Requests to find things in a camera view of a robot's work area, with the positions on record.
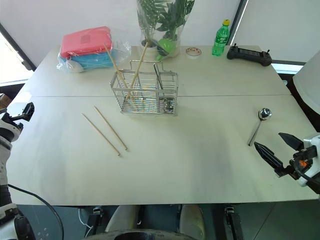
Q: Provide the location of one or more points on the pink and blue cloth pack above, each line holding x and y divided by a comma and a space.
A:
122, 51

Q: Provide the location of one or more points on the grey window frame bar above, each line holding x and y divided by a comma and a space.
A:
238, 22

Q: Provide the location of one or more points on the blue packaged cloth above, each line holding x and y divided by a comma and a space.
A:
97, 60

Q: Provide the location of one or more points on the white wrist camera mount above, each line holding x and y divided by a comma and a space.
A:
313, 172
8, 130

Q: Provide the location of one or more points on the white plant pot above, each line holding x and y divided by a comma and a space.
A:
150, 51

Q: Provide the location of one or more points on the brown cardboard box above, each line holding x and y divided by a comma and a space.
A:
4, 100

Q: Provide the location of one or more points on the potted plant in plastic wrap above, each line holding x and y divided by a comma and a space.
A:
183, 32

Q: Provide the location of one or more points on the green leafy plant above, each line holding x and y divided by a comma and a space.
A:
172, 15

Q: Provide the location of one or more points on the white tape roll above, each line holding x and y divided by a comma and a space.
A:
193, 52

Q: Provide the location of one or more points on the black window frame bar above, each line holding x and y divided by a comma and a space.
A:
17, 48

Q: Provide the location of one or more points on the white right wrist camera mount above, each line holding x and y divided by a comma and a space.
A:
313, 172

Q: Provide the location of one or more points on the metal spoon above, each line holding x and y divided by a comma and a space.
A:
255, 132

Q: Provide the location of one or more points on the large white rounded object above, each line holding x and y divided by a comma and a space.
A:
308, 82

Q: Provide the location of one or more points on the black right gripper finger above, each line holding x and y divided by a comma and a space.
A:
293, 142
270, 157

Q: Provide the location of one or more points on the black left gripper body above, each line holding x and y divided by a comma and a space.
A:
29, 111

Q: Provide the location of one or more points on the wooden chopstick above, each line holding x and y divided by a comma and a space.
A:
140, 63
101, 132
111, 128
113, 63

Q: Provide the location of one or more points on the black table leg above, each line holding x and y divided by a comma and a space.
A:
97, 215
233, 222

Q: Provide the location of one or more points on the pink packaged cloth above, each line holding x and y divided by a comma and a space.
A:
86, 41

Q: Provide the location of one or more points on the pale rounded shape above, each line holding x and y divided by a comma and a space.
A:
192, 221
122, 218

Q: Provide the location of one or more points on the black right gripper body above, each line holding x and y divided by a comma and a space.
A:
287, 170

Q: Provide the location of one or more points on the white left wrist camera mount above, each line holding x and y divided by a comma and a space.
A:
8, 130

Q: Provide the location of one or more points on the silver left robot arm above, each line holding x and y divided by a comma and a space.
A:
3, 175

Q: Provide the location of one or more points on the dark rounded shape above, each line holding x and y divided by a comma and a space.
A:
142, 236

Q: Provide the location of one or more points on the black handheld remote controller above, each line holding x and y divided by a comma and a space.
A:
248, 55

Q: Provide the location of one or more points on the green plastic bottle yellow cap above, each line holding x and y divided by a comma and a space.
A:
220, 40

